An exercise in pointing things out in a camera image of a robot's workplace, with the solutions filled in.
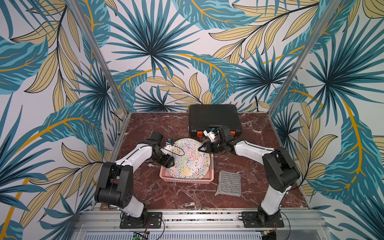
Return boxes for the black tool case orange latches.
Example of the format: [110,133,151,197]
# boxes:
[189,104,243,137]

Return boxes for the aluminium front rail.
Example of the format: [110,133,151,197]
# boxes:
[71,208,332,240]

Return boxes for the left aluminium frame post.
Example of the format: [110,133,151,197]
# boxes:
[67,0,129,117]

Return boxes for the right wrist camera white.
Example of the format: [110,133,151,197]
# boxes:
[203,128,220,143]

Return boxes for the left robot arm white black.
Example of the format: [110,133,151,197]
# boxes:
[95,132,176,227]

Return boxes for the pink plastic basket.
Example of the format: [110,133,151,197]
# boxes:
[160,149,214,184]

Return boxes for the grey striped cloth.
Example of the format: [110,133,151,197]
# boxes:
[215,171,242,197]

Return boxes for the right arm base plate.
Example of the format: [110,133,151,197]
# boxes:
[239,212,285,229]

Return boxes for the colourful speckled plate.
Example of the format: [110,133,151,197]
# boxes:
[168,138,211,180]

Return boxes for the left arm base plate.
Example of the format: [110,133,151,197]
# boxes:
[120,212,163,229]

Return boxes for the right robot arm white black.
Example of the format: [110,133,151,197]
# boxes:
[198,126,301,228]

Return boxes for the aluminium frame post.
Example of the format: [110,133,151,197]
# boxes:
[267,0,342,117]
[67,0,129,117]

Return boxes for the right aluminium frame post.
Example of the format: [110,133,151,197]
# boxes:
[267,0,342,117]

